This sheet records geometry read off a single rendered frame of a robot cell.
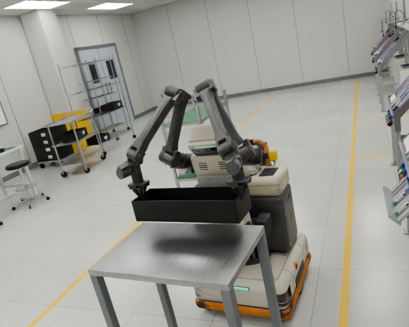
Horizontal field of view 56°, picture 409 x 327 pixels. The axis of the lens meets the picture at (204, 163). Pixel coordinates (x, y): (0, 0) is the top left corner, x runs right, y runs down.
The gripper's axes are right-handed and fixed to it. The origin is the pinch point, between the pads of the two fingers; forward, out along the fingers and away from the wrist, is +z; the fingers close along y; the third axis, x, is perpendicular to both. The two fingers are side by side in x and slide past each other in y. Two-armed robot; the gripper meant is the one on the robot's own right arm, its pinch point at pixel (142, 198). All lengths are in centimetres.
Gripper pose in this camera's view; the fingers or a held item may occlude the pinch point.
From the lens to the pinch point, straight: 205.0
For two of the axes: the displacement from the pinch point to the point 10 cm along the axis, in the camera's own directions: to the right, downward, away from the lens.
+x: 4.3, -3.3, 8.4
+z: 1.8, 9.4, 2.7
